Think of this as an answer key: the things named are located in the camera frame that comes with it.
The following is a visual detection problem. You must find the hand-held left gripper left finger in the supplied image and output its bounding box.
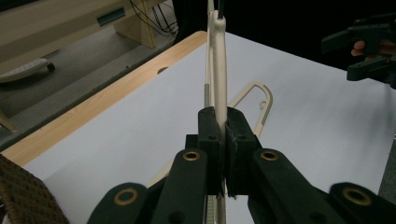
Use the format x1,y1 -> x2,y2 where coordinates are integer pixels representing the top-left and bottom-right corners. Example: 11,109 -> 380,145
186,106 -> 226,197

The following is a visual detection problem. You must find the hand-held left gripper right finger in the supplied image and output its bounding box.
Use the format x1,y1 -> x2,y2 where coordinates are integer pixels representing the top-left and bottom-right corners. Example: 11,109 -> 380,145
224,106 -> 262,199

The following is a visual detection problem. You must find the cream plastic clothes hanger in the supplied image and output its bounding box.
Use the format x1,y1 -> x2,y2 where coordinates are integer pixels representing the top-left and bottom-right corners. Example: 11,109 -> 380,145
204,0 -> 228,224
146,81 -> 274,189

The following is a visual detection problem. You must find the brown woven basket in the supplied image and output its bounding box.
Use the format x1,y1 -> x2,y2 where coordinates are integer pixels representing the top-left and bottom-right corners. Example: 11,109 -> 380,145
0,153 -> 70,224

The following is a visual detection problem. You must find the office chair base leg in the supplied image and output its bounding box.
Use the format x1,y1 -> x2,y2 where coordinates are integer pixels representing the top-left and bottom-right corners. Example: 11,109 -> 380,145
0,58 -> 56,84

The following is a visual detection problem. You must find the wooden desk with drawer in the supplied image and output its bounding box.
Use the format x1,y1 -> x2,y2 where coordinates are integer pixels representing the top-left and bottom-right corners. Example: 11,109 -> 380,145
0,0 -> 166,76

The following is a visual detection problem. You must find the black cable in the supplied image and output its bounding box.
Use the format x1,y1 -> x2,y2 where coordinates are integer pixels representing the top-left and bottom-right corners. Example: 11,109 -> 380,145
129,0 -> 179,37

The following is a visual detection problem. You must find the grey drawer handle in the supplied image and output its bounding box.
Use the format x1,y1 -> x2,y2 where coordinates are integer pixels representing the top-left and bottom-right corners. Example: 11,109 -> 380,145
96,7 -> 126,28

